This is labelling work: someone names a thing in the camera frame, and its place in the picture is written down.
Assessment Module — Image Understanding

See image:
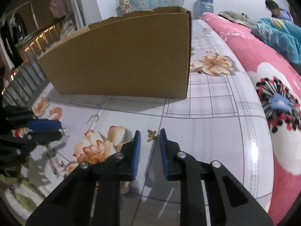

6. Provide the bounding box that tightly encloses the black hanging garment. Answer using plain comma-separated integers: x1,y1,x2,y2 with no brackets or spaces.
1,12,28,68

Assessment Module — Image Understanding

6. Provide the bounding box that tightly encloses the gold butterfly brooch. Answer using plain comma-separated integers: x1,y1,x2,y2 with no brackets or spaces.
147,129,157,142

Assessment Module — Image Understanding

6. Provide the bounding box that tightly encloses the pink hanging garment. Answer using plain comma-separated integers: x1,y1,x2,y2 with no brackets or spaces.
50,0,72,18

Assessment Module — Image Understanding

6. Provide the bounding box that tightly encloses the brown cardboard box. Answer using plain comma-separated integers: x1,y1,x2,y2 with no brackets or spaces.
37,7,192,99

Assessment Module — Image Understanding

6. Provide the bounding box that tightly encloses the pink floral quilt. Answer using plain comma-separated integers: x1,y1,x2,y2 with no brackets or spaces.
202,13,300,225

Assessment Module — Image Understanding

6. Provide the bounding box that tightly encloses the blue patterned blanket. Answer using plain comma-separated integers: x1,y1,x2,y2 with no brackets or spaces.
251,17,300,65

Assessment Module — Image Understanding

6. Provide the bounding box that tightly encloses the person in purple jacket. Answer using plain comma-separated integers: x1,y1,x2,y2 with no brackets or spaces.
265,0,294,23

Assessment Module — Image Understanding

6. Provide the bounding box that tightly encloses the blue water jug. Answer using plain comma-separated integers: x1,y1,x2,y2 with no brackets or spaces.
192,0,214,19

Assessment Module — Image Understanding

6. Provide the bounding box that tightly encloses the orange bead bracelet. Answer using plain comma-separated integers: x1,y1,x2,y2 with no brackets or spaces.
48,107,64,121

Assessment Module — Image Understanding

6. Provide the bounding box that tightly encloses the silver chain necklace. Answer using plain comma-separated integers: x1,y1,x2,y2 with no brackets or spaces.
85,113,101,125

